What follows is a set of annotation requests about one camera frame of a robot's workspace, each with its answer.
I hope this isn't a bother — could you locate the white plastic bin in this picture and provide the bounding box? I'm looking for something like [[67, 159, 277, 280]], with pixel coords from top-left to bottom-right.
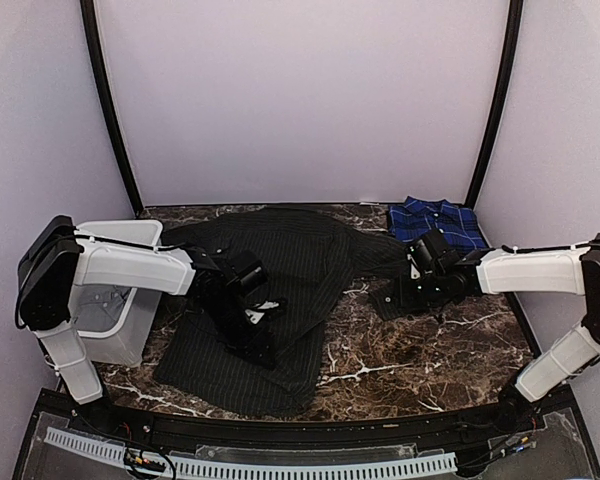
[[70, 220, 163, 367]]

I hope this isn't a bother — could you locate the black front rail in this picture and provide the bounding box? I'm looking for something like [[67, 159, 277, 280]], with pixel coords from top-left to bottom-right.
[[34, 388, 576, 446]]

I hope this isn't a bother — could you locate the right black frame post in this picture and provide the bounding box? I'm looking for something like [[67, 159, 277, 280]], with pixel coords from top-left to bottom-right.
[[464, 0, 524, 208]]

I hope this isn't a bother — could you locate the left black frame post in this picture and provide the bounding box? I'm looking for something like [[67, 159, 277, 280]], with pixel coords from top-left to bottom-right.
[[79, 0, 144, 217]]

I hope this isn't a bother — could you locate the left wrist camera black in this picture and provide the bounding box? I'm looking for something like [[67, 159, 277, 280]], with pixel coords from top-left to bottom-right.
[[227, 251, 267, 296]]

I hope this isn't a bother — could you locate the blue plaid folded shirt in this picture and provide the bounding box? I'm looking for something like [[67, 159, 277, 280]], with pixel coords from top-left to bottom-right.
[[387, 197, 487, 254]]

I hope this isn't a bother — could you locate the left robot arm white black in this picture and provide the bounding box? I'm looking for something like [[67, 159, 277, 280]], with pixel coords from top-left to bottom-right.
[[14, 215, 281, 436]]

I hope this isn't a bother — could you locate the black frame post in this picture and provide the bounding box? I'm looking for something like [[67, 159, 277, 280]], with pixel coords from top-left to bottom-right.
[[79, 0, 144, 217], [464, 0, 524, 208]]

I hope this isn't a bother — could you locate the white slotted cable duct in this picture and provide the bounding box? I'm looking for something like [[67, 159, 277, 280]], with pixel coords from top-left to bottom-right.
[[44, 427, 457, 479]]

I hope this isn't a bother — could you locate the grey button shirt in bin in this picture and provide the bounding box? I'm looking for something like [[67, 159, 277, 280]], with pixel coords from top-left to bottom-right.
[[69, 285, 131, 335]]

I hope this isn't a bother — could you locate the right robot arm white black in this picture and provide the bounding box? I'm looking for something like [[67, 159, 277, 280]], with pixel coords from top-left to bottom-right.
[[393, 231, 600, 434]]

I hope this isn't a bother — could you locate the black pinstriped long sleeve shirt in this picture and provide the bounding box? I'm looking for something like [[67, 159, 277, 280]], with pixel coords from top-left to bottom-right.
[[154, 208, 405, 417]]

